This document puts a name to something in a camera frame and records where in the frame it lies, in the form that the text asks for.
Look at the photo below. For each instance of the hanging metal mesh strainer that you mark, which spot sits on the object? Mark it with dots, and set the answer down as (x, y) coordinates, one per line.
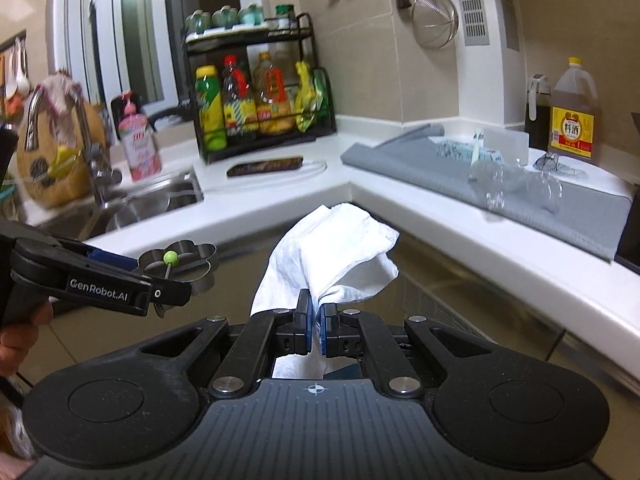
(435, 20)

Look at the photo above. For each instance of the red-capped sauce bottle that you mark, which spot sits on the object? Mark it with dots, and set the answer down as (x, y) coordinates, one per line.
(239, 110)

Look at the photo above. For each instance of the stainless steel sink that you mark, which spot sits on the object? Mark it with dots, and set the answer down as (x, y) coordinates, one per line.
(150, 205)

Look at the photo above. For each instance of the hanging white spoon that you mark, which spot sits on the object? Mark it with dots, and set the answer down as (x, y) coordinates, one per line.
(22, 80)

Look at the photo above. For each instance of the person's left hand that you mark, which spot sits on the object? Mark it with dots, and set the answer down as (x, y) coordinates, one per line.
(20, 342)

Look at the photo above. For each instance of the crushed clear plastic bottle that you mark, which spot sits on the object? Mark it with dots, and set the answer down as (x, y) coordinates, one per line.
(525, 190)

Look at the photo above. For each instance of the white-framed window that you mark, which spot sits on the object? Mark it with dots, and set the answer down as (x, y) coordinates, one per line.
(135, 35)

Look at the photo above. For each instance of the black cooktop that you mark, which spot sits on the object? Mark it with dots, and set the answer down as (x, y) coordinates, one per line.
(630, 250)

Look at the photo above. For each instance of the teal ceramic cup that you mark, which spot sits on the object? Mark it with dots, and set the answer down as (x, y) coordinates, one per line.
(225, 16)
(197, 22)
(251, 14)

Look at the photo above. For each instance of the white cloth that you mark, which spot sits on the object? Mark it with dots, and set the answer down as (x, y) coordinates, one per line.
(340, 245)

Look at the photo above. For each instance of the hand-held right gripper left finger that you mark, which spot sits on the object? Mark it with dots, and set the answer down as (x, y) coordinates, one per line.
(304, 325)

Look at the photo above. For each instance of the black and white striped wrapper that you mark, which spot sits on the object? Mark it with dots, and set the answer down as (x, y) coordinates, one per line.
(550, 162)

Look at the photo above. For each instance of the grey column vent grille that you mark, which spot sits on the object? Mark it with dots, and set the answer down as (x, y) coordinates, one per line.
(472, 40)
(507, 10)

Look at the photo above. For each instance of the pink pump soap bottle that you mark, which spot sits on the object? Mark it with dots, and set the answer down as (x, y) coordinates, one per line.
(140, 145)

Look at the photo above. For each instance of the green-lidded spice jar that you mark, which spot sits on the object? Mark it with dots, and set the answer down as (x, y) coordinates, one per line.
(285, 15)

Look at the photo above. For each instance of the beige kitchen base cabinet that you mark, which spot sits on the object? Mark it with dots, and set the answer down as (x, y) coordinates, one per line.
(450, 285)

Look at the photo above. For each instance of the flower-shaped metal egg mold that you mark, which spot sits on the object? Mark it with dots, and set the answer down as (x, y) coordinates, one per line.
(170, 257)

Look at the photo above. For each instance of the orange-label oil bottle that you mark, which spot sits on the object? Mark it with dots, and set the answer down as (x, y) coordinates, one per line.
(272, 95)

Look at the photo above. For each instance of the dark sauce dispenser bottle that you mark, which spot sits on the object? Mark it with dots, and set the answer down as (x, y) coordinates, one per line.
(536, 120)

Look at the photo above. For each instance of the translucent plastic box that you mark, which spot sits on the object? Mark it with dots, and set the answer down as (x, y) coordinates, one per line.
(507, 142)

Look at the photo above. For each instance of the grey counter mat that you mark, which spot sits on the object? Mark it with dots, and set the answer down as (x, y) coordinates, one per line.
(425, 175)

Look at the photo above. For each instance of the yellow-capped cooking wine jug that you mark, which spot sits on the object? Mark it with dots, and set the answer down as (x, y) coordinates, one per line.
(572, 130)

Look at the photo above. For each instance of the yellow-green plastic bottle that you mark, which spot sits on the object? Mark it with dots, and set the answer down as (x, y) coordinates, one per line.
(210, 110)

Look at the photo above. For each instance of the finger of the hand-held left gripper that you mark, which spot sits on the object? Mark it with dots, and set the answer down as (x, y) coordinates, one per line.
(110, 292)
(112, 261)

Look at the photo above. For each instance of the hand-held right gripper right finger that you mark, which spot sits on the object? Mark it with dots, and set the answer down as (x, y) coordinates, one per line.
(327, 330)

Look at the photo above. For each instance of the pale blue floral box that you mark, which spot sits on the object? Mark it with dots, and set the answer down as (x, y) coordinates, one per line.
(452, 151)

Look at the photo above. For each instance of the tan woven bag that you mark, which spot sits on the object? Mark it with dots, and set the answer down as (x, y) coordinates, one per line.
(45, 180)

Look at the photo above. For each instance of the dark smartphone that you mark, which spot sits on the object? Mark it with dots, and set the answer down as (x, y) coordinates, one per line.
(265, 166)

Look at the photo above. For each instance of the yellow-green seasoning packets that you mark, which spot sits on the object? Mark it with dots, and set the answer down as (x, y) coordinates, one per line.
(307, 95)

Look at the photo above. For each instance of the chrome faucet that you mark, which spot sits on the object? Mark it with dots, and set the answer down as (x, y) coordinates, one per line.
(95, 160)

